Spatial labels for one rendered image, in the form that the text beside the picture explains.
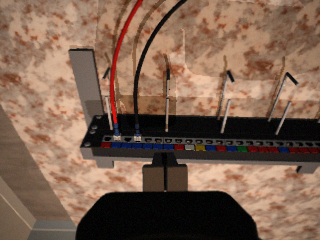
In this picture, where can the black cable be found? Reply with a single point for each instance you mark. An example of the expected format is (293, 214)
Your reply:
(164, 19)

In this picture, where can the red patch cord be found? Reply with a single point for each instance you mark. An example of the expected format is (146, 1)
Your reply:
(132, 13)

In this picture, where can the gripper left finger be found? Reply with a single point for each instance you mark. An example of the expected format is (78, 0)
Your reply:
(154, 174)

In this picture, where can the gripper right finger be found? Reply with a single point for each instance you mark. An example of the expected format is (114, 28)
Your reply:
(176, 175)

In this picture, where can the dark grey metal rack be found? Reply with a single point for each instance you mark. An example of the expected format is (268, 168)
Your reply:
(192, 139)

